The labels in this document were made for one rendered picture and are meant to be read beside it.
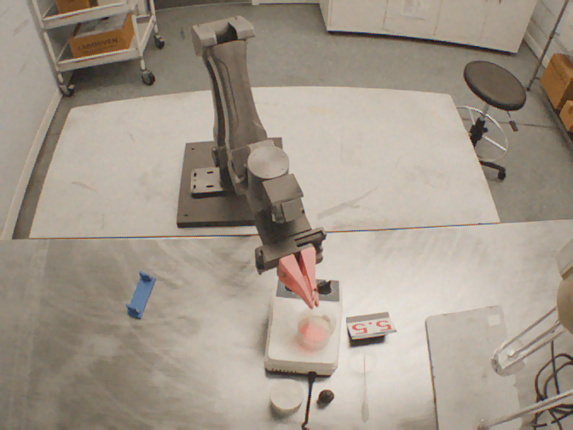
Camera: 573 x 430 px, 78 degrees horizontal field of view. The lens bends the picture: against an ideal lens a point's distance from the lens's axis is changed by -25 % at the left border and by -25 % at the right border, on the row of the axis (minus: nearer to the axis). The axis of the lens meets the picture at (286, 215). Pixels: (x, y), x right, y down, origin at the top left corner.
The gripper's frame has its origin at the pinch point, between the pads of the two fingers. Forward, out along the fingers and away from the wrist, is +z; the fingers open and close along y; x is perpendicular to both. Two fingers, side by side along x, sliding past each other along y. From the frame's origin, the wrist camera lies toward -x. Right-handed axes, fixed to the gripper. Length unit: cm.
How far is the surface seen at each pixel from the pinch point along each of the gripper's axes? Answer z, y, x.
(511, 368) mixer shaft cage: 24.5, 28.4, 6.3
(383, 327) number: 3.4, 15.6, 21.9
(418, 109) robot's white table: -49, 57, 27
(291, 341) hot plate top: 0.6, -2.7, 15.8
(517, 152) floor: -73, 184, 118
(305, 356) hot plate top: 4.1, -1.4, 15.7
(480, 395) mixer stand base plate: 27.3, 29.0, 22.5
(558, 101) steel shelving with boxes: -90, 239, 98
